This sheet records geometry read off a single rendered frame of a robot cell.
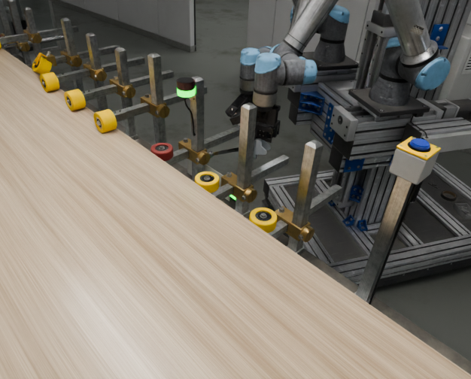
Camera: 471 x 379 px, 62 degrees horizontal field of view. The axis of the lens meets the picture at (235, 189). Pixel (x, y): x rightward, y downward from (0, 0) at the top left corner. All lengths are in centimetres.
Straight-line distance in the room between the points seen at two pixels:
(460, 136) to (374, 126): 33
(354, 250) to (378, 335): 123
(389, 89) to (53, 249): 125
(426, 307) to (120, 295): 171
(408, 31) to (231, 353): 105
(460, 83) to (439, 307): 111
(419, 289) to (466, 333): 29
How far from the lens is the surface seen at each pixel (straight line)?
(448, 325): 228
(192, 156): 149
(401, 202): 99
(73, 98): 175
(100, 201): 122
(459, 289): 249
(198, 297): 92
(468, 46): 195
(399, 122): 168
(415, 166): 92
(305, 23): 136
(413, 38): 140
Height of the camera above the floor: 163
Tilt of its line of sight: 36 degrees down
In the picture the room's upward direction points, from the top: 3 degrees clockwise
